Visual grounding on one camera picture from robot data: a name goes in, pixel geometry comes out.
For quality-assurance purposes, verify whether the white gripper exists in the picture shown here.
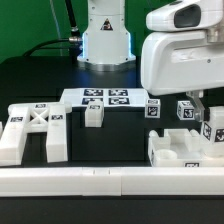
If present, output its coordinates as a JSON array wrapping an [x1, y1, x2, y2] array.
[[141, 0, 224, 122]]

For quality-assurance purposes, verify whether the white chair seat part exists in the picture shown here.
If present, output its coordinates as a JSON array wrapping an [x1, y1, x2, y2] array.
[[148, 129, 224, 167]]

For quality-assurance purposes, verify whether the white tagged cube far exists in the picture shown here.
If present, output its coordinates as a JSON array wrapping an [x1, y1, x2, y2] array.
[[177, 101, 194, 120]]

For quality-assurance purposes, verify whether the white tagged cube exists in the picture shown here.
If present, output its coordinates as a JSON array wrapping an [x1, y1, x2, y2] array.
[[177, 101, 194, 120], [145, 99, 161, 118]]

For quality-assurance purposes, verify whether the white tagged cube near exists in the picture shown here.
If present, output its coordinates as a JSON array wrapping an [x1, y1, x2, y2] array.
[[145, 99, 161, 118]]

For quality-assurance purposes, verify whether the white front obstacle bar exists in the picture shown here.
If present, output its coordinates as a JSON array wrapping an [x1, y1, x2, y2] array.
[[0, 167, 224, 197]]

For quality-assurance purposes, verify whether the white base tag plate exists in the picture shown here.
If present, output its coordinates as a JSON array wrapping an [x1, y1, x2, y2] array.
[[60, 88, 149, 107]]

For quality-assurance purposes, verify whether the black cable with connector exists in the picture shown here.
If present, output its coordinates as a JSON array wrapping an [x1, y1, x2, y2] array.
[[22, 0, 84, 64]]

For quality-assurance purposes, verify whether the white chair back frame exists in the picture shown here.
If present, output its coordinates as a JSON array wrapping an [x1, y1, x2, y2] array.
[[0, 102, 72, 166]]

